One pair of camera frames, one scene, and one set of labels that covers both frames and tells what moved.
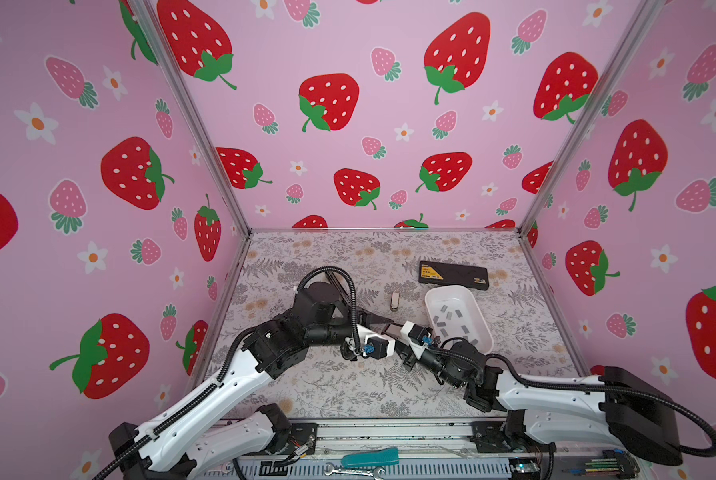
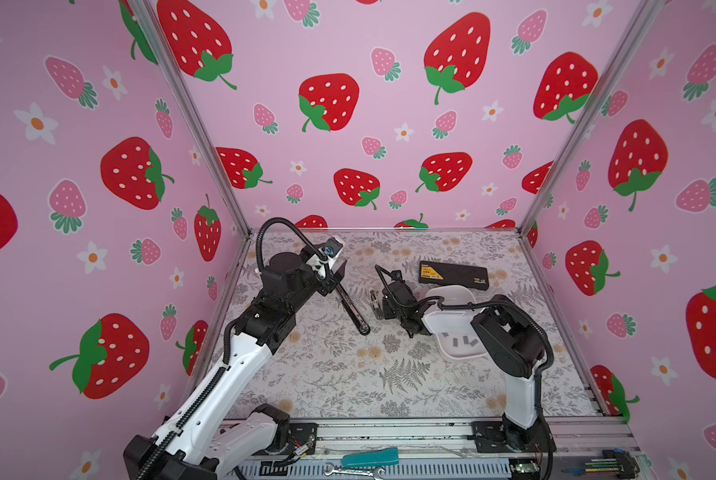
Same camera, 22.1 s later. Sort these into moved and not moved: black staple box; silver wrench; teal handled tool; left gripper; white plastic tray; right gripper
Moved: left gripper; right gripper
Not moved: teal handled tool; silver wrench; black staple box; white plastic tray
